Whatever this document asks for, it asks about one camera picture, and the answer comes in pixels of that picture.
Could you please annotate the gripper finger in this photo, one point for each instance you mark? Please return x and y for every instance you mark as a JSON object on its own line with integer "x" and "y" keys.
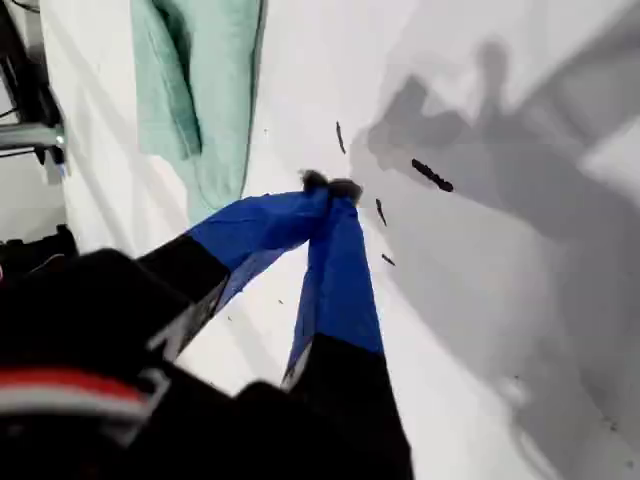
{"x": 340, "y": 310}
{"x": 260, "y": 225}

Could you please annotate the black stand post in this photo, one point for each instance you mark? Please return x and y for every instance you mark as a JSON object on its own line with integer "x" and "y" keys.
{"x": 25, "y": 75}

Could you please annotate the silver metal frame bar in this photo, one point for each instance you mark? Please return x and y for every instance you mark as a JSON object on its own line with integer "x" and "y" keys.
{"x": 30, "y": 135}

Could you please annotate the pale green T-shirt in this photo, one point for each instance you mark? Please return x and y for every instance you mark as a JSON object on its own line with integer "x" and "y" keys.
{"x": 225, "y": 75}

